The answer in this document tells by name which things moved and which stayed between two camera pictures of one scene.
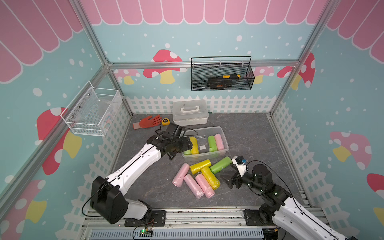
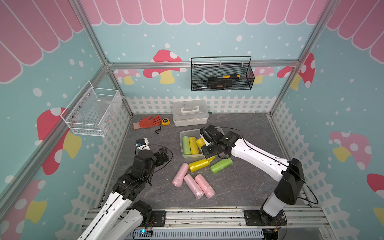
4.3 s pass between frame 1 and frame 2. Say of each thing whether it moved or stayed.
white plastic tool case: stayed
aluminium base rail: stayed
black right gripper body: moved
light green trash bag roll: stayed
